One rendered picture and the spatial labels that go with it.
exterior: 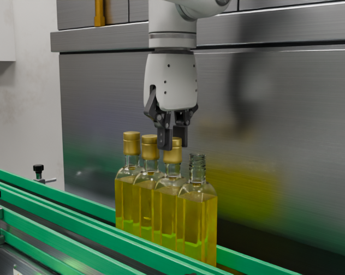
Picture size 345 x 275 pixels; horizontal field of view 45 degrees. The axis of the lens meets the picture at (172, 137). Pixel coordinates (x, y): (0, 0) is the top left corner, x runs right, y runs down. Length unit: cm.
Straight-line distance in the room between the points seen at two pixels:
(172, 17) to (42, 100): 320
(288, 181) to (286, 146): 6
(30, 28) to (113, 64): 283
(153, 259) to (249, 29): 46
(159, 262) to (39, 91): 321
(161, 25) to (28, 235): 55
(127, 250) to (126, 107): 40
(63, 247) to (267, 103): 48
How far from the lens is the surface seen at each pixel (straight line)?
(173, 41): 72
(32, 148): 400
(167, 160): 76
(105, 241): 88
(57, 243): 89
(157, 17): 73
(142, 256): 81
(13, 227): 105
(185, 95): 75
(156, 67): 72
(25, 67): 395
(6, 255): 107
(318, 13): 76
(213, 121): 86
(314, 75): 75
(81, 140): 126
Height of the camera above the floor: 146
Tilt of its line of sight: 10 degrees down
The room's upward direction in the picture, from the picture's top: straight up
